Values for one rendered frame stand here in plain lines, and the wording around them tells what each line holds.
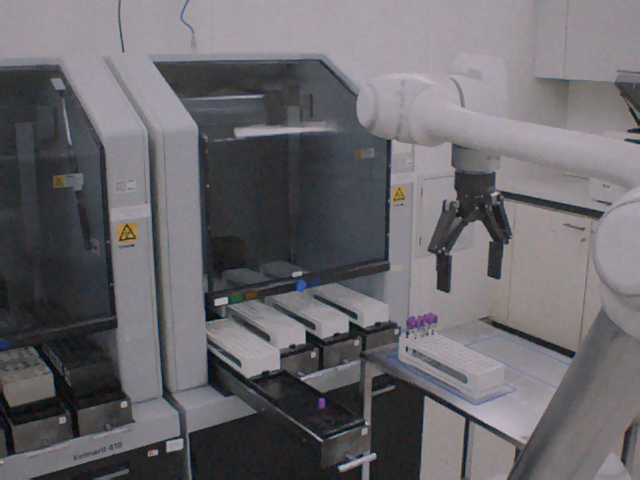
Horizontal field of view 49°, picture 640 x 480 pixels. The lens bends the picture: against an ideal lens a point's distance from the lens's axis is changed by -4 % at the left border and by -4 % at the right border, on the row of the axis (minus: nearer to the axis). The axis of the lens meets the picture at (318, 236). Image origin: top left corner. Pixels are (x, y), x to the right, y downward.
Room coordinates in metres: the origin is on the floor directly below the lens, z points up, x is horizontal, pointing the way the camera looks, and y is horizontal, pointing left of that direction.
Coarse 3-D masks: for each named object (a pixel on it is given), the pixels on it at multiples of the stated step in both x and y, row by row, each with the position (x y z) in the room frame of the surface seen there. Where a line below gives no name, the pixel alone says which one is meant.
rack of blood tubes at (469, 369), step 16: (400, 336) 1.80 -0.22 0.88; (432, 336) 1.80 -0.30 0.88; (400, 352) 1.79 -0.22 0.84; (432, 352) 1.70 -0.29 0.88; (448, 352) 1.69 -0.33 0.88; (464, 352) 1.69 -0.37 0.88; (432, 368) 1.68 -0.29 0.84; (448, 368) 1.72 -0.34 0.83; (464, 368) 1.59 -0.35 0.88; (480, 368) 1.59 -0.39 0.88; (496, 368) 1.59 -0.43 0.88; (464, 384) 1.58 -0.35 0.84; (480, 384) 1.56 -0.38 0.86; (496, 384) 1.59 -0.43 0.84
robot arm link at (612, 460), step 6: (612, 456) 1.03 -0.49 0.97; (606, 462) 1.01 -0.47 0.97; (612, 462) 1.01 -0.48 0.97; (618, 462) 1.02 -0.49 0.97; (600, 468) 0.99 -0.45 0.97; (606, 468) 0.99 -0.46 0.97; (612, 468) 1.00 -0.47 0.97; (618, 468) 1.00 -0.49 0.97; (624, 468) 1.02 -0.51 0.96; (600, 474) 0.99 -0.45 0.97; (606, 474) 0.99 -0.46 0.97; (612, 474) 0.99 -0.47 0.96; (618, 474) 0.99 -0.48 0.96; (624, 474) 1.00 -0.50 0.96
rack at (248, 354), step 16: (224, 320) 1.97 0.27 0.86; (208, 336) 1.86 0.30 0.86; (224, 336) 1.85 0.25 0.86; (240, 336) 1.85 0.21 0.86; (224, 352) 1.86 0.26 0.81; (240, 352) 1.74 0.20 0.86; (256, 352) 1.73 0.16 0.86; (272, 352) 1.73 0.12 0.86; (240, 368) 1.71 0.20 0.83; (256, 368) 1.70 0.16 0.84; (272, 368) 1.73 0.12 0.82
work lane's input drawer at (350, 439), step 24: (216, 360) 1.81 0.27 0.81; (240, 384) 1.68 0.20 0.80; (264, 384) 1.67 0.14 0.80; (288, 384) 1.68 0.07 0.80; (264, 408) 1.58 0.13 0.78; (288, 408) 1.52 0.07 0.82; (312, 408) 1.55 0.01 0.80; (336, 408) 1.54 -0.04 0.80; (288, 432) 1.50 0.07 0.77; (312, 432) 1.43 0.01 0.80; (336, 432) 1.42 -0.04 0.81; (360, 432) 1.45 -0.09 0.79; (336, 456) 1.41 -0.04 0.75
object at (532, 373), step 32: (384, 352) 1.84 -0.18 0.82; (480, 352) 1.83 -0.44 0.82; (512, 352) 1.83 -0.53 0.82; (544, 352) 1.83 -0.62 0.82; (416, 384) 1.64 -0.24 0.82; (448, 384) 1.63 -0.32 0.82; (512, 384) 1.63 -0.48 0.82; (544, 384) 1.62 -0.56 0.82; (480, 416) 1.47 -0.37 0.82; (512, 416) 1.46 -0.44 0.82
